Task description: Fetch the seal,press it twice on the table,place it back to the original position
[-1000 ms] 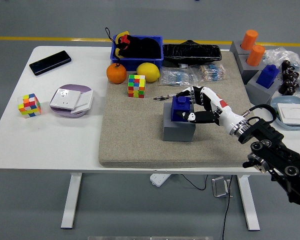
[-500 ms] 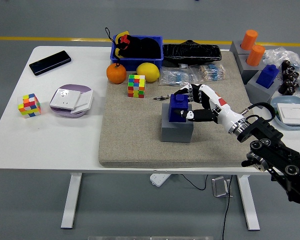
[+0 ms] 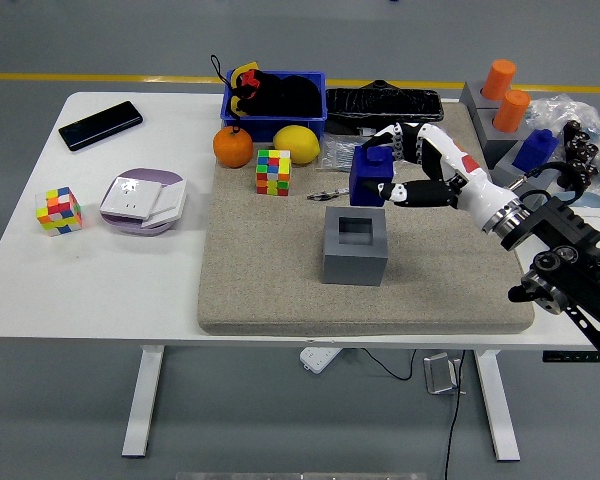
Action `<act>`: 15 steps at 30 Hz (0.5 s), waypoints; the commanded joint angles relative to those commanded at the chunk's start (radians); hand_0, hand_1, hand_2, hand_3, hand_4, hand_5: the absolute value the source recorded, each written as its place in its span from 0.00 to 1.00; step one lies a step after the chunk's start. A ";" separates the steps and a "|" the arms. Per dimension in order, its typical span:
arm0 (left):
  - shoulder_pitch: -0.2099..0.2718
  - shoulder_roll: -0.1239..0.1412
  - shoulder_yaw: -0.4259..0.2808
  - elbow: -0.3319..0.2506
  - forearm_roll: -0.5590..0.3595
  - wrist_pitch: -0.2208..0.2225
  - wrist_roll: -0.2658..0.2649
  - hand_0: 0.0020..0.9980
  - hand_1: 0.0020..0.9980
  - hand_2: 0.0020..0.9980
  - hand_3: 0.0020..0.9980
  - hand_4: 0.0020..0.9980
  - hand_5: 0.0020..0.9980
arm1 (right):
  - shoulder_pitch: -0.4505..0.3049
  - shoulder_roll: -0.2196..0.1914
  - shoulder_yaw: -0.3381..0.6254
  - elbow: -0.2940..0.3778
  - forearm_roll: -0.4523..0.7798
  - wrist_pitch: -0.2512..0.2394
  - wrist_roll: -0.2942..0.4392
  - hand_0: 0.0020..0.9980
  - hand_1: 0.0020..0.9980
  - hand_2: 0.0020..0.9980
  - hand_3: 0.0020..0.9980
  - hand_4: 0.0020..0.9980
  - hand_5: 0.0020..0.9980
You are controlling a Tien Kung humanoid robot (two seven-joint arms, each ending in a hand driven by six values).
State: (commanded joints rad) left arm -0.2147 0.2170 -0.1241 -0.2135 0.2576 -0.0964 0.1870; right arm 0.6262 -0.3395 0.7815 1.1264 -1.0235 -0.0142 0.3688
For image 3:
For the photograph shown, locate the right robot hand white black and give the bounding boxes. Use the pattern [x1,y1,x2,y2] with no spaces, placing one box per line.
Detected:
[362,121,521,234]

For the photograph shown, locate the blue seal stamp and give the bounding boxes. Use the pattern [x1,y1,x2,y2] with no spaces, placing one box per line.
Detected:
[348,145,396,207]
[512,128,560,174]

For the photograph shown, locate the grey seal holder block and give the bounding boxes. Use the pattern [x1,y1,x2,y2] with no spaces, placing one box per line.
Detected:
[473,107,534,169]
[322,207,387,287]
[489,144,564,201]
[459,80,504,119]

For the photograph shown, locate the orange cylinder seal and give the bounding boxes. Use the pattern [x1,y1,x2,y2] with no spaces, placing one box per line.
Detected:
[481,58,518,101]
[493,89,532,134]

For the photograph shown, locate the black keyboard in plastic wrap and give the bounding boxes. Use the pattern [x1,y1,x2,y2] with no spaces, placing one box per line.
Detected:
[324,79,445,135]

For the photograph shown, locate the crumpled clear plastic bag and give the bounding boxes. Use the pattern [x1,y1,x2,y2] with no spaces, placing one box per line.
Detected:
[524,92,600,196]

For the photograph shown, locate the dark knobs cluster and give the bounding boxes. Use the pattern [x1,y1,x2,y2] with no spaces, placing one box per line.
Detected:
[559,119,600,194]

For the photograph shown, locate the large clear resistor bag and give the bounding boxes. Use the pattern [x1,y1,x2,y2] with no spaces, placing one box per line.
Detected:
[315,134,381,174]

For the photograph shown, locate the black silver pen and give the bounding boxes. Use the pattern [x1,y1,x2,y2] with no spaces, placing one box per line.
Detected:
[307,188,351,202]

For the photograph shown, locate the yellow lemon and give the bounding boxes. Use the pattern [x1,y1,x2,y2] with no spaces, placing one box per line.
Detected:
[272,124,321,166]

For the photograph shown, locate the neat rubik's cube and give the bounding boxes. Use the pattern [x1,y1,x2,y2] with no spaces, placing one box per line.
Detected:
[255,148,293,197]

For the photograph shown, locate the black pouch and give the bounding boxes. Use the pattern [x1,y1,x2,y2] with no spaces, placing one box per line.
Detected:
[239,72,321,117]

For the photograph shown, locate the black table control panel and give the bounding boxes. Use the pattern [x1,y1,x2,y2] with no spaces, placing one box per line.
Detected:
[541,350,600,363]

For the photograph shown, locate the blue plastic bin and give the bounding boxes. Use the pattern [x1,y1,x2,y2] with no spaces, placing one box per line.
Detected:
[220,69,328,144]

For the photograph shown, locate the grey-brown mat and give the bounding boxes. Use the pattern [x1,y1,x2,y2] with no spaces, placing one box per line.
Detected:
[197,102,536,336]

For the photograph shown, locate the white table leg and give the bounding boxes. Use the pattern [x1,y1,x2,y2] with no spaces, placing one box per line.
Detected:
[474,349,522,462]
[121,344,165,459]

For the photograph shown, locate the orange fruit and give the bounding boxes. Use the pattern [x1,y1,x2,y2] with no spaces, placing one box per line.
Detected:
[212,125,255,169]

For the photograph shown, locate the white power strip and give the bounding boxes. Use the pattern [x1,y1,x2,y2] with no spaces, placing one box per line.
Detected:
[299,346,342,374]

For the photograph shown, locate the purple tray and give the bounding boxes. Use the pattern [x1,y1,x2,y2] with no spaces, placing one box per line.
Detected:
[99,167,187,237]

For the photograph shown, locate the black smartphone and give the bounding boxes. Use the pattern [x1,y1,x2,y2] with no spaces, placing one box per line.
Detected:
[58,100,145,153]

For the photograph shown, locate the twisted rubik's cube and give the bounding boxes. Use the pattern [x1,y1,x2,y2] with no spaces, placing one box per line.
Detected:
[35,186,84,237]

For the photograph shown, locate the silver metal bracket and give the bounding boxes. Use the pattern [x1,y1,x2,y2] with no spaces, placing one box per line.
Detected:
[423,352,464,397]

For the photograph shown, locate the black floor cable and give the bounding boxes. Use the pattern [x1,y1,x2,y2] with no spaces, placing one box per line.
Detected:
[360,347,467,480]

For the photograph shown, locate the yellow charm with black cord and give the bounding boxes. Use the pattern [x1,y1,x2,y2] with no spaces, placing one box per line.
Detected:
[209,53,262,134]

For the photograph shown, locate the white wall socket panel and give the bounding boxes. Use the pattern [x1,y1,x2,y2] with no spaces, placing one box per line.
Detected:
[99,177,164,221]

